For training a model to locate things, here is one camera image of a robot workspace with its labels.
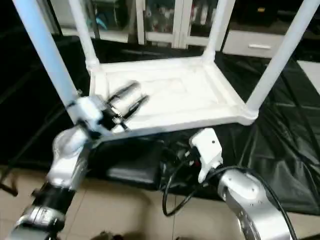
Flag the white plastic children's table top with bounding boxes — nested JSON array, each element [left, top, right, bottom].
[[87, 54, 260, 137]]

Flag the white plastic table leg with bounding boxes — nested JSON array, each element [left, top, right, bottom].
[[244, 0, 320, 120], [67, 0, 101, 75], [12, 0, 87, 112], [201, 0, 236, 65]]

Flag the black plastic work mat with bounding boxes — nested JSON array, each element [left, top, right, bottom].
[[0, 35, 320, 217]]

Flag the teal plastic object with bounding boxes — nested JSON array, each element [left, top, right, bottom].
[[95, 15, 109, 31]]

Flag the white glass door cabinet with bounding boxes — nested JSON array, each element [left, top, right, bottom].
[[135, 0, 234, 50]]

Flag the white low drawer unit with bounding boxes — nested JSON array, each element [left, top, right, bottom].
[[222, 30, 296, 59]]

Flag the white side table board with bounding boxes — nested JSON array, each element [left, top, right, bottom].
[[297, 60, 320, 97]]

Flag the black box with yellow label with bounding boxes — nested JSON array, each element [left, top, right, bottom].
[[240, 0, 282, 27]]

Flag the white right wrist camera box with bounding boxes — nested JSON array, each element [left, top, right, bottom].
[[189, 127, 224, 184]]

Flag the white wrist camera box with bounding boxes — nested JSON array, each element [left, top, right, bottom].
[[67, 95, 119, 139], [189, 127, 224, 184]]

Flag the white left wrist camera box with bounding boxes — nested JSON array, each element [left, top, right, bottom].
[[67, 95, 119, 139]]

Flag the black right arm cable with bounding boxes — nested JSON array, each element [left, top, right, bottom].
[[161, 150, 292, 240]]

